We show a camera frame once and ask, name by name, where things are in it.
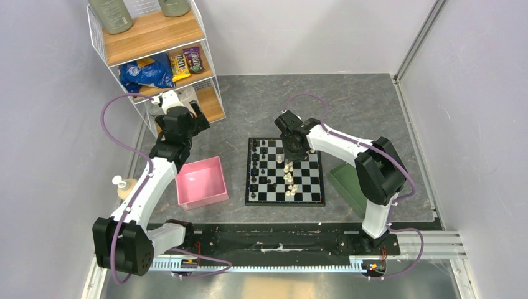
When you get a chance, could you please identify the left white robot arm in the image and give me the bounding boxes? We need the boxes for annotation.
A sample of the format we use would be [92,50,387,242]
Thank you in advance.
[92,96,210,285]

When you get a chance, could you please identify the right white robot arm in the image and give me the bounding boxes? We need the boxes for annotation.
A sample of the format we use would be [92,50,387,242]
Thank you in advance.
[275,110,409,255]

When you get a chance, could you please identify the black and white chessboard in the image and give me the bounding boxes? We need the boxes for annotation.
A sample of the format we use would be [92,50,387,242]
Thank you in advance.
[245,137,326,207]

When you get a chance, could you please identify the yellow candy bag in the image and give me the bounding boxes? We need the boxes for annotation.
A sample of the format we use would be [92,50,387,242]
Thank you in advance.
[169,53,191,82]

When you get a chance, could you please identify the green plastic bin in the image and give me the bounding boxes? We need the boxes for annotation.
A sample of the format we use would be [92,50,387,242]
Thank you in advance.
[328,163,367,219]

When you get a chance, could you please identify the pink plastic bin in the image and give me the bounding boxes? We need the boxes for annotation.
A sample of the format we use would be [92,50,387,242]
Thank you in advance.
[175,156,229,211]

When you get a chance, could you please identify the blue snack bag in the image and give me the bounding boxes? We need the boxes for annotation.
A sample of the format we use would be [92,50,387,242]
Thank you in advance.
[118,52,175,93]

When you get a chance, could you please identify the brown candy bag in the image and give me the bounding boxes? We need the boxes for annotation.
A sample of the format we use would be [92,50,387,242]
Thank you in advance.
[183,46,205,74]

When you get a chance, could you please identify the soap pump dispenser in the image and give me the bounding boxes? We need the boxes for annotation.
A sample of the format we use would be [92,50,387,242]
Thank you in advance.
[111,175,138,201]

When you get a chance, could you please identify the grey-green bottle right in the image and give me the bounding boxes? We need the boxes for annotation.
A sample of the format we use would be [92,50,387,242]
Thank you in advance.
[158,0,191,17]

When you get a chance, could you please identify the grey-green bottle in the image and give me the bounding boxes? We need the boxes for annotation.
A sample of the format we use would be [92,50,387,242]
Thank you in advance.
[88,0,133,35]
[158,0,191,17]

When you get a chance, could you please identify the grey-green bottle left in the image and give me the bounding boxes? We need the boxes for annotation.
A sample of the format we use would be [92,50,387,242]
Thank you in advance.
[88,0,133,35]

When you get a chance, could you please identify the white wire wooden shelf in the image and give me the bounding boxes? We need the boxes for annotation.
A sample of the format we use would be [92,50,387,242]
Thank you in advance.
[87,1,226,123]

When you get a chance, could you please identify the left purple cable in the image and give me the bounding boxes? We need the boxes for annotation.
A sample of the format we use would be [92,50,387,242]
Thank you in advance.
[101,93,233,287]

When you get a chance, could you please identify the purple cable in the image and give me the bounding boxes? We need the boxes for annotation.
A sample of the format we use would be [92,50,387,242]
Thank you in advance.
[101,93,233,287]
[283,93,425,282]

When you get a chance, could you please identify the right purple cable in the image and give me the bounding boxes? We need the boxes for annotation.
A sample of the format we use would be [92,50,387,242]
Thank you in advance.
[283,93,425,282]

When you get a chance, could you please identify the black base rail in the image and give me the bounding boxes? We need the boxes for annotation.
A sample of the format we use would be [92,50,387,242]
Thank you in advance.
[151,222,401,274]

